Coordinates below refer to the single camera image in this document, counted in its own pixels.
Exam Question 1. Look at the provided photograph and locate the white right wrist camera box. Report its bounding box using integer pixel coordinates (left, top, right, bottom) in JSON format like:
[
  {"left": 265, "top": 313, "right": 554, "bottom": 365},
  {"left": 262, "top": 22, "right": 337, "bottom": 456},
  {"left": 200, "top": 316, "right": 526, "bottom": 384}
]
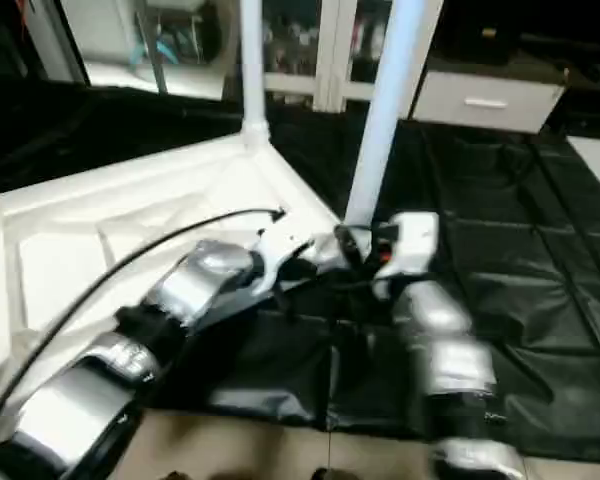
[{"left": 374, "top": 211, "right": 441, "bottom": 298}]

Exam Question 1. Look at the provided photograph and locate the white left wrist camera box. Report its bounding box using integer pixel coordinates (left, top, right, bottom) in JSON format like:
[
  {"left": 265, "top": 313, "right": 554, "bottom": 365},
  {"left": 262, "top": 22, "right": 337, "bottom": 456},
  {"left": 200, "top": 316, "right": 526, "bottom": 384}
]
[{"left": 255, "top": 224, "right": 317, "bottom": 279}]

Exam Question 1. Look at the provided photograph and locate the black work mat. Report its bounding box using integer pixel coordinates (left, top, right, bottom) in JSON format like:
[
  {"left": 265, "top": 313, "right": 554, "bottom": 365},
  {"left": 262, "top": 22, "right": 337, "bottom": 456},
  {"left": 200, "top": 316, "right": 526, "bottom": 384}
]
[{"left": 0, "top": 80, "right": 600, "bottom": 436}]

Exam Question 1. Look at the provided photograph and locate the storage rack with items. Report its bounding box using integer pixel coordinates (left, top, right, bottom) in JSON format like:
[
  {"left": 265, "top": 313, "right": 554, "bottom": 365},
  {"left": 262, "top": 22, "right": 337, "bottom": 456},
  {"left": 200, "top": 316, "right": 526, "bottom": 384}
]
[{"left": 130, "top": 0, "right": 223, "bottom": 67}]

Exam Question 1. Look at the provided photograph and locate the white glass door cabinet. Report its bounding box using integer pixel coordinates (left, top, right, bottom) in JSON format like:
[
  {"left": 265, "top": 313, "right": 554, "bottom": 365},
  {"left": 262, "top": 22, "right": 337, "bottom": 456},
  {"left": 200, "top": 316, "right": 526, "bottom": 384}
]
[{"left": 230, "top": 0, "right": 401, "bottom": 113}]

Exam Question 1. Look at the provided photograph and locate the white drawer unit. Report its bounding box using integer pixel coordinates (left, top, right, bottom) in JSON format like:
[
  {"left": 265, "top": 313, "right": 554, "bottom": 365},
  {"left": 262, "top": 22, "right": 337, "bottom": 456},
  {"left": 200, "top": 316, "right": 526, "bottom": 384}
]
[{"left": 412, "top": 68, "right": 567, "bottom": 134}]

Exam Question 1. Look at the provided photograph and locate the white plastic table top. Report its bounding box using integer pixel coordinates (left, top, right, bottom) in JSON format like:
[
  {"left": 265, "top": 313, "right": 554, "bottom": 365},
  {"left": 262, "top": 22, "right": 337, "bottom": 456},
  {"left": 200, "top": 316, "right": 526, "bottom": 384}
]
[{"left": 0, "top": 130, "right": 359, "bottom": 403}]

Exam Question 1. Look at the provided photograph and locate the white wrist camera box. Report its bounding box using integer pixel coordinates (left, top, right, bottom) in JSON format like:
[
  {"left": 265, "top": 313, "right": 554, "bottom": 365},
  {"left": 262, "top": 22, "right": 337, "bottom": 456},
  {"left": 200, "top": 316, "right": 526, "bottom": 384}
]
[
  {"left": 374, "top": 211, "right": 441, "bottom": 298},
  {"left": 255, "top": 224, "right": 317, "bottom": 279}
]

